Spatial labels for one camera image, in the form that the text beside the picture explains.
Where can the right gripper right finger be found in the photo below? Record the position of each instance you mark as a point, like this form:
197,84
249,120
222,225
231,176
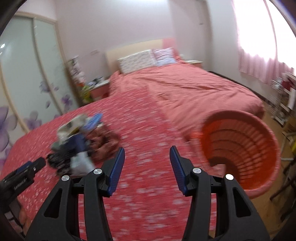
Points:
182,168

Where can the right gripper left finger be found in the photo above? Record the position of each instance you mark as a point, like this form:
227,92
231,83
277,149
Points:
112,169

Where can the brown striped cloth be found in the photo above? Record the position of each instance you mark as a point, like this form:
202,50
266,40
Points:
103,143

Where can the black checkered cloth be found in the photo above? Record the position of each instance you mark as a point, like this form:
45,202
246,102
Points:
61,161

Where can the blue tissue pack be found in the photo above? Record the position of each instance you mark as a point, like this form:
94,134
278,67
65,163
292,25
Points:
92,122

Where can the white snack bag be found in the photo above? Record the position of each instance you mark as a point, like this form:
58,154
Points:
71,127

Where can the orange plastic laundry basket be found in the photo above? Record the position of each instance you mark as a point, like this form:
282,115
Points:
241,144

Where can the salmon pink duvet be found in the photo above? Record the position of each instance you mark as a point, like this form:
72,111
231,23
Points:
186,93

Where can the pink white nightstand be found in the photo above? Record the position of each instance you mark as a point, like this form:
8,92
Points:
100,91

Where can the floral sliding wardrobe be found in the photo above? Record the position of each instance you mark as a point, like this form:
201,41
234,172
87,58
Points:
35,87

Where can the hanging plush toy organizer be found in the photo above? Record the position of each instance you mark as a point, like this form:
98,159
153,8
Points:
79,79

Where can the far side nightstand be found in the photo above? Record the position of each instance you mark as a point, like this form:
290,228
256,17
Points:
196,63

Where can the pink striped pillow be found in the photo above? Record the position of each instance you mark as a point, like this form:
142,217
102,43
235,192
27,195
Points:
164,56

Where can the beige and pink headboard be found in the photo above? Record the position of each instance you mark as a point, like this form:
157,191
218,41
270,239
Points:
119,52

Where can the white floral pillow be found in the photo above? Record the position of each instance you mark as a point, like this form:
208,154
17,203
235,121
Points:
137,61

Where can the pink window curtain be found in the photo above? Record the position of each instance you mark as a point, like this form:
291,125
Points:
266,42

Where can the white wire rack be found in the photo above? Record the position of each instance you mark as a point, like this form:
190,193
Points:
274,101

